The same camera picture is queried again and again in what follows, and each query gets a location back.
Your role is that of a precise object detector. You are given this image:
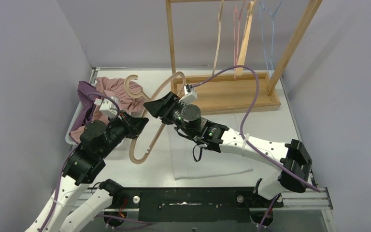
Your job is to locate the pink garment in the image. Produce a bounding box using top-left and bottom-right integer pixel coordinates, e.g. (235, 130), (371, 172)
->
(70, 77), (144, 143)

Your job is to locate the wooden hanger rack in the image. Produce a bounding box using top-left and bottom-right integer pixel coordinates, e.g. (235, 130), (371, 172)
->
(166, 0), (322, 115)

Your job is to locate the purple garment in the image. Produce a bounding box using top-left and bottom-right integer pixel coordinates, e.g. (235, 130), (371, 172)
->
(77, 81), (98, 129)

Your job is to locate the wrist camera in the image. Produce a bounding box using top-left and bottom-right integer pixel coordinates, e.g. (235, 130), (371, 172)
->
(94, 98), (118, 118)
(179, 84), (198, 105)

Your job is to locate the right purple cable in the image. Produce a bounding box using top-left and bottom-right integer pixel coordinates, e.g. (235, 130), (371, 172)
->
(192, 65), (322, 193)

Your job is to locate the white plastic basket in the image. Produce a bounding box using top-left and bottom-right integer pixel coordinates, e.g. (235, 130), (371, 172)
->
(65, 102), (85, 145)

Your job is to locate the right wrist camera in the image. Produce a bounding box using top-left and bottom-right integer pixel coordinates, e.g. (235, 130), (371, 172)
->
(179, 84), (198, 105)

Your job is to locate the white skirt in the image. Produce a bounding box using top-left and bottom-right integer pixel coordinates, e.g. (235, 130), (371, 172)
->
(168, 114), (254, 181)

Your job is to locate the thick wooden hanger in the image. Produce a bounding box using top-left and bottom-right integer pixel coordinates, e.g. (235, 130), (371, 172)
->
(236, 0), (258, 66)

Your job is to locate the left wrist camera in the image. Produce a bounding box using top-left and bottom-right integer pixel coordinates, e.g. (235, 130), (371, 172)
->
(94, 98), (118, 118)

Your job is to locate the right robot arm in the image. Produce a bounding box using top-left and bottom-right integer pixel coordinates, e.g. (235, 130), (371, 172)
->
(144, 92), (317, 206)

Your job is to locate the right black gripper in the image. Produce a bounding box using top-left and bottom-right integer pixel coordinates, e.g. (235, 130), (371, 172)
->
(144, 92), (197, 139)

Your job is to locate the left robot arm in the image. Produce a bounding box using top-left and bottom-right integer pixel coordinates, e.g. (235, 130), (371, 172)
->
(27, 112), (149, 232)

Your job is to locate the pink wire hanger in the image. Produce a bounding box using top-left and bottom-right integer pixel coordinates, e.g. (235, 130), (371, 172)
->
(233, 0), (246, 65)

